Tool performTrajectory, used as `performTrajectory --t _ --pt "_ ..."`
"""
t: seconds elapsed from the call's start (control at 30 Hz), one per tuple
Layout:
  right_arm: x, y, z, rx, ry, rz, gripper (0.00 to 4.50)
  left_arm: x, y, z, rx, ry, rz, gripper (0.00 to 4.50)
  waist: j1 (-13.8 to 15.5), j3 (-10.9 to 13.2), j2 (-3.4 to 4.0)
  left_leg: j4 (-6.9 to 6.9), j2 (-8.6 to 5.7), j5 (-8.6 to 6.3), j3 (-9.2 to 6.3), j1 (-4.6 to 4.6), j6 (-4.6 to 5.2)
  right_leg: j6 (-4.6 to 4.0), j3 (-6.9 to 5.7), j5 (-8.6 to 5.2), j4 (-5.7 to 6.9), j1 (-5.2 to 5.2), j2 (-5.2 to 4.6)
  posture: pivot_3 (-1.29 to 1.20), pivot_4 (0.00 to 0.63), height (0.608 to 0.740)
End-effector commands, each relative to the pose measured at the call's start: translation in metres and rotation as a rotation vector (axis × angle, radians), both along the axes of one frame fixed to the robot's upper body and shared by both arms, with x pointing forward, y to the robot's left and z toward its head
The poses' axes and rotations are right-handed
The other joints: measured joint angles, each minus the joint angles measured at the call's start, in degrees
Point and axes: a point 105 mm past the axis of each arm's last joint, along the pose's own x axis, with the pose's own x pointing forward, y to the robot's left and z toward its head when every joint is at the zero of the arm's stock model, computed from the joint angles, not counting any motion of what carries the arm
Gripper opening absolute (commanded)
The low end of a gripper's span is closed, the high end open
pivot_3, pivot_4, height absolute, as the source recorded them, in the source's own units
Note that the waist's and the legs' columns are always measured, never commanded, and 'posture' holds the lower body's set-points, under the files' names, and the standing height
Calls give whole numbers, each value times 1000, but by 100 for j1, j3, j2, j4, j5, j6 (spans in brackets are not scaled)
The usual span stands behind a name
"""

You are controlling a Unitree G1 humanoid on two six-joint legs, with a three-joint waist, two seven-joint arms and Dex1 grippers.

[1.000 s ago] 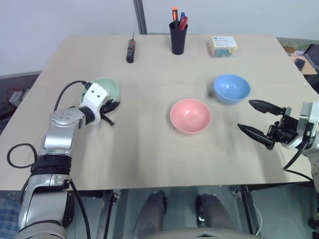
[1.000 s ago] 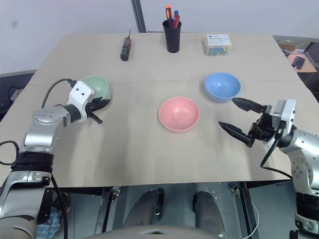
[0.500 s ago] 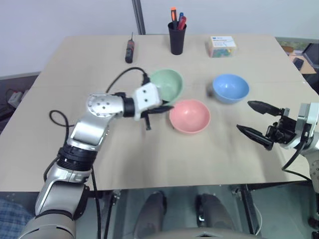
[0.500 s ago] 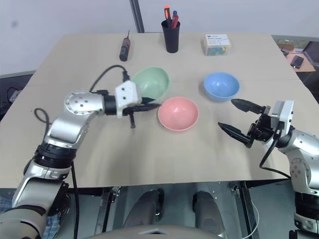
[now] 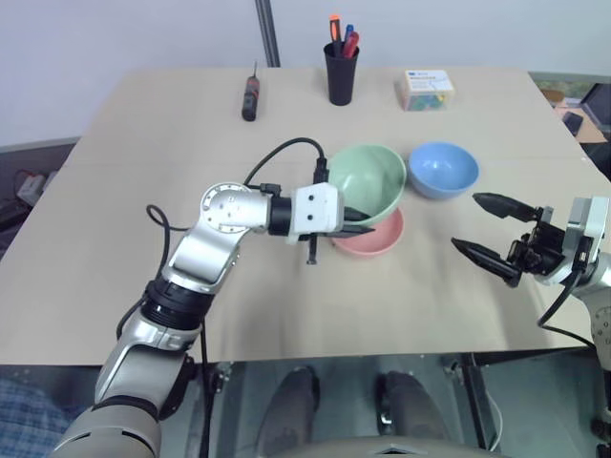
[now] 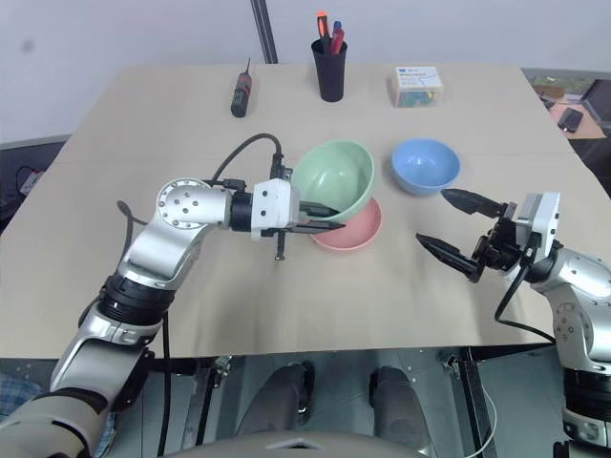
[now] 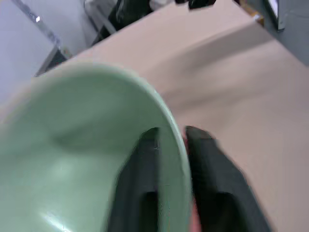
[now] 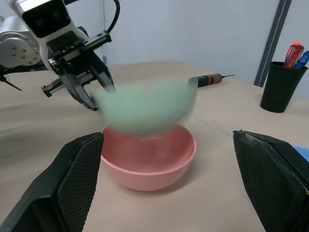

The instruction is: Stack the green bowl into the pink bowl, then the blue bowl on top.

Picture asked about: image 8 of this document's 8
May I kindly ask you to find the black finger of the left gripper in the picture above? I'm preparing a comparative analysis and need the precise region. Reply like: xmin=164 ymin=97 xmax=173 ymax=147
xmin=59 ymin=71 xmax=99 ymax=112
xmin=90 ymin=51 xmax=116 ymax=94

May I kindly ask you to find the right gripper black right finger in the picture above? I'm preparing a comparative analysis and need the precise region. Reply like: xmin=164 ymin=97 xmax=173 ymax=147
xmin=232 ymin=130 xmax=309 ymax=232

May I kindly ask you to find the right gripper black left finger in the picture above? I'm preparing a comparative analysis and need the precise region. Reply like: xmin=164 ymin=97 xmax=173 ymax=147
xmin=0 ymin=132 xmax=105 ymax=232

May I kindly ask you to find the green bowl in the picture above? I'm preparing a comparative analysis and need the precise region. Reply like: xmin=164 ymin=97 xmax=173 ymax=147
xmin=93 ymin=76 xmax=199 ymax=136

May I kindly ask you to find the blue bowl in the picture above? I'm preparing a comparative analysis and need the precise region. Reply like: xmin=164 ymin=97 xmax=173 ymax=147
xmin=293 ymin=145 xmax=309 ymax=163

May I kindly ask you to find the pink bowl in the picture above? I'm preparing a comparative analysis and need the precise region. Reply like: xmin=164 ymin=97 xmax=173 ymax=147
xmin=100 ymin=124 xmax=197 ymax=192

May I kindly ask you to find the black plastic cup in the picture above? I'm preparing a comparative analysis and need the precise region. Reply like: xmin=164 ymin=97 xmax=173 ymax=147
xmin=260 ymin=61 xmax=309 ymax=114

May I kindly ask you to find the black and red screwdriver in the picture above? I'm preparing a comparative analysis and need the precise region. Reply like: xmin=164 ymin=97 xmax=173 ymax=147
xmin=194 ymin=72 xmax=236 ymax=88

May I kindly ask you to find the thin black cable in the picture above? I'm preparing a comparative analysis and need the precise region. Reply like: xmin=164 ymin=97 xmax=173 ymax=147
xmin=0 ymin=64 xmax=50 ymax=92

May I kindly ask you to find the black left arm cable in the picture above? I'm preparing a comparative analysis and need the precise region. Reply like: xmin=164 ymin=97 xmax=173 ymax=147
xmin=63 ymin=0 xmax=121 ymax=37

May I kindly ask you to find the blue handled screwdriver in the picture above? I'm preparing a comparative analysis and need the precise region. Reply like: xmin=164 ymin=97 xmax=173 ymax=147
xmin=295 ymin=50 xmax=309 ymax=71

